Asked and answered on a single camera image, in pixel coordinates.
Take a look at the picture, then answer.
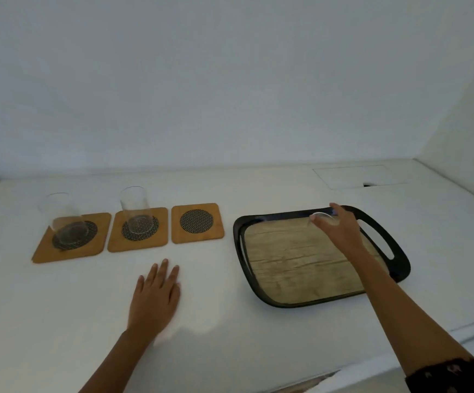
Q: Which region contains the black tray with wood-look base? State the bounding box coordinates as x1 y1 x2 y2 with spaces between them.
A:
233 205 411 309

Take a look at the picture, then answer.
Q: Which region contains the dark floral sleeve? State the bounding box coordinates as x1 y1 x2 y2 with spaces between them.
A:
405 358 474 393

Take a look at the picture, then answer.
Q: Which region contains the person's right forearm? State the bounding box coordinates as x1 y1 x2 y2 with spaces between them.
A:
352 241 474 377

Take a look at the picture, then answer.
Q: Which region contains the clear drinking glass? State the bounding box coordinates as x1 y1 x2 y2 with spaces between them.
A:
37 192 90 248
119 186 156 236
307 211 340 232

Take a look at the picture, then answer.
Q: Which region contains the person's right hand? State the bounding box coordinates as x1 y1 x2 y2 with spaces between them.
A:
310 203 365 255

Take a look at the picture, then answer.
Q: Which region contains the person's left hand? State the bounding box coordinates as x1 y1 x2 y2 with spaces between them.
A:
127 259 181 337

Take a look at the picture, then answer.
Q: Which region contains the wooden coaster with mesh circle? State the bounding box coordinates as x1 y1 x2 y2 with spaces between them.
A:
171 203 225 245
31 213 112 264
107 207 169 253

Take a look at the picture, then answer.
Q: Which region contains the white desk cable hatch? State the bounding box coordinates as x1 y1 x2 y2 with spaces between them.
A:
313 165 409 190

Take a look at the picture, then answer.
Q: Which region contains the person's left forearm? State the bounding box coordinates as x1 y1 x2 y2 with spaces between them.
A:
79 328 157 393

